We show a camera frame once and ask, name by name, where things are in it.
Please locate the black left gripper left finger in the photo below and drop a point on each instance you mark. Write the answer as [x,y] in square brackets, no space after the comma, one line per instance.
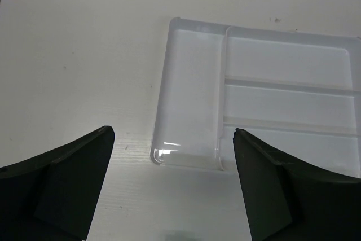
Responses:
[53,196]

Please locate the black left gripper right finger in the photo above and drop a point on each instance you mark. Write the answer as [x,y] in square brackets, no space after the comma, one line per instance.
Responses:
[287,198]

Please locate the white plastic divided tray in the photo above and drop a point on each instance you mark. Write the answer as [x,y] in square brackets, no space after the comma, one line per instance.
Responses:
[298,92]

